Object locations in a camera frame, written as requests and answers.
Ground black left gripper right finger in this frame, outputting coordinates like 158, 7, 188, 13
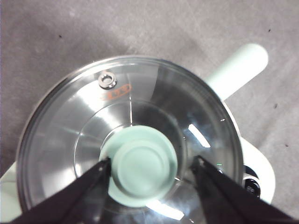
191, 155, 299, 224

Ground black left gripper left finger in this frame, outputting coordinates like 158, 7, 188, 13
14, 157, 112, 224

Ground glass pot lid green knob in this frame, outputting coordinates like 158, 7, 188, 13
16, 55, 243, 224

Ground silver control knob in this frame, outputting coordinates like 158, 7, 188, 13
242, 165, 260, 198

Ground green breakfast machine base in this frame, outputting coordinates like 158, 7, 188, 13
0, 137, 278, 224

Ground green pot with handle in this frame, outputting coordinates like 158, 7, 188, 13
16, 43, 269, 210

